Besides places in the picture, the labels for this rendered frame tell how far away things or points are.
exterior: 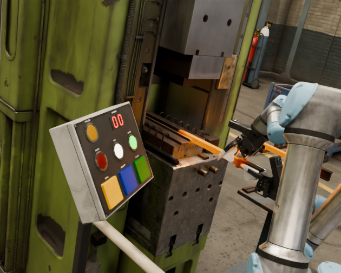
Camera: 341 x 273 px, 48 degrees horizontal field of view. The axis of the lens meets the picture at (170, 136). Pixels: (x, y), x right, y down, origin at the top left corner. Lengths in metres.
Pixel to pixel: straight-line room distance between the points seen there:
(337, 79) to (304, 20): 1.81
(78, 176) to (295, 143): 0.57
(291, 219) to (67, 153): 0.59
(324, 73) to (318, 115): 9.42
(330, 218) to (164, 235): 0.77
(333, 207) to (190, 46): 0.75
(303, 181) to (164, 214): 0.87
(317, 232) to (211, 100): 0.90
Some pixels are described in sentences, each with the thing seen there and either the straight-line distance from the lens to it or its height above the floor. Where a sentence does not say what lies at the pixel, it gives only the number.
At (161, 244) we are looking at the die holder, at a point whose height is 0.53.
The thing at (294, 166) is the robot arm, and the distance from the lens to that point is 0.93.
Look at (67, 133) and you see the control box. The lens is 1.05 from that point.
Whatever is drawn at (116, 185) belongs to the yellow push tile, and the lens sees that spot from 1.13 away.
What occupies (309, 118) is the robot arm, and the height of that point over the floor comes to 1.36.
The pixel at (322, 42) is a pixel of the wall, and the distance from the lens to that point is 10.46.
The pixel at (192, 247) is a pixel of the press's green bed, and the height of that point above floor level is 0.42.
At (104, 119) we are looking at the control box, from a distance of 1.16.
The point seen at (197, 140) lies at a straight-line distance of 1.66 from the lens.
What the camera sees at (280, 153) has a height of 0.95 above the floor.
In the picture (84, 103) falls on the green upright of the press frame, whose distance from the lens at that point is 1.53.
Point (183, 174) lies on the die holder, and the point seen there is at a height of 0.87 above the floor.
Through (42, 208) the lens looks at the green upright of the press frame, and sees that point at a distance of 2.05.
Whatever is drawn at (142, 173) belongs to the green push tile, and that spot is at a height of 1.00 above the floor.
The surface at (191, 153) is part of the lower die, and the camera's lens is 1.71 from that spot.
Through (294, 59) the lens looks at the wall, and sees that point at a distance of 10.88.
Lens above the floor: 1.55
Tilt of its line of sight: 19 degrees down
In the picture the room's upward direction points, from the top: 12 degrees clockwise
